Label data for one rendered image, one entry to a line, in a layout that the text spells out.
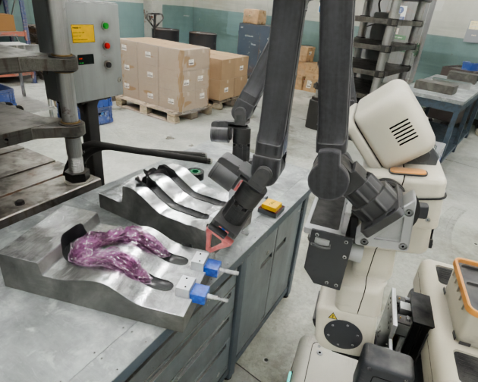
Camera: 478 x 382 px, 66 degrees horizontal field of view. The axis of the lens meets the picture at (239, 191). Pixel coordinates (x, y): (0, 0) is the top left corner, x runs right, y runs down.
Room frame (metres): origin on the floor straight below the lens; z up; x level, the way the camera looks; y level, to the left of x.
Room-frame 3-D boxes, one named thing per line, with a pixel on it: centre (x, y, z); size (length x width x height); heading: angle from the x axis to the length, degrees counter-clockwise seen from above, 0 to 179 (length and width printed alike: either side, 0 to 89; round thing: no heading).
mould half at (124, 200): (1.16, 0.23, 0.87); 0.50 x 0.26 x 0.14; 62
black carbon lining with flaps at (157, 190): (1.14, 0.22, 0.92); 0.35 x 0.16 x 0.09; 62
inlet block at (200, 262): (0.81, 0.04, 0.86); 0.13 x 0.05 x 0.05; 79
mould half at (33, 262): (0.80, 0.32, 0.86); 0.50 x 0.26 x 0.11; 79
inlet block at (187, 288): (0.70, 0.06, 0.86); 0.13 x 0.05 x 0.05; 79
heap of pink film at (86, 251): (0.81, 0.32, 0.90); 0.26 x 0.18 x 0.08; 79
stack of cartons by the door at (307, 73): (7.85, -1.18, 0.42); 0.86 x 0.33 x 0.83; 54
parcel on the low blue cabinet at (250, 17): (8.61, 0.02, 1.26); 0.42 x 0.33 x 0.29; 54
